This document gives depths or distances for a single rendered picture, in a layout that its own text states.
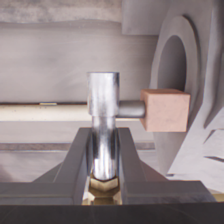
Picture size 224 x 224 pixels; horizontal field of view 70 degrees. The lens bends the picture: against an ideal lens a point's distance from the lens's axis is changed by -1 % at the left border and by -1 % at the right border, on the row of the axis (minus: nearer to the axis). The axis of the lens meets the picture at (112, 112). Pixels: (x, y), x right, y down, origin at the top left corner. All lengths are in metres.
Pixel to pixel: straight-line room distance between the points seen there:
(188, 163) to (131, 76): 0.19
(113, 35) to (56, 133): 0.27
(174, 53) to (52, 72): 0.21
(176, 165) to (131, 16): 0.18
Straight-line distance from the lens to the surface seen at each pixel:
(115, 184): 0.16
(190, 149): 0.18
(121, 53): 0.29
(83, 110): 0.33
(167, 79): 0.23
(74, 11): 0.28
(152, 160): 0.52
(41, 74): 0.33
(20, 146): 0.52
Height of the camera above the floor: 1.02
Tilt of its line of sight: 49 degrees down
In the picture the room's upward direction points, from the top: 178 degrees clockwise
